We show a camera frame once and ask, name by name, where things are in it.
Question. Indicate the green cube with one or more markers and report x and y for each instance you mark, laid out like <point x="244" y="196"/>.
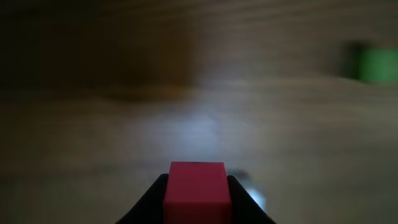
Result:
<point x="379" y="65"/>

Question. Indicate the red cube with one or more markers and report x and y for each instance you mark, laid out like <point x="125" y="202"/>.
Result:
<point x="197" y="189"/>

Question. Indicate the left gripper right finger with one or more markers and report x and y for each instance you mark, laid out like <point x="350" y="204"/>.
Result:
<point x="244" y="208"/>

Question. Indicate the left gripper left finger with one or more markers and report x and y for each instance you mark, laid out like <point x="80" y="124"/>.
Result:
<point x="150" y="205"/>

